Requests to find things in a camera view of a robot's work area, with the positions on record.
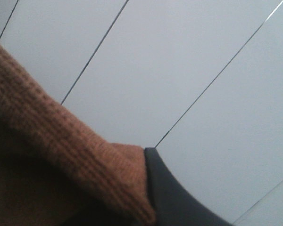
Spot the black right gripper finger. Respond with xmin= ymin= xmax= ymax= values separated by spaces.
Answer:
xmin=144 ymin=147 xmax=231 ymax=226

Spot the brown towel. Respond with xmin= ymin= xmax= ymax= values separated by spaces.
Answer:
xmin=0 ymin=45 xmax=156 ymax=226

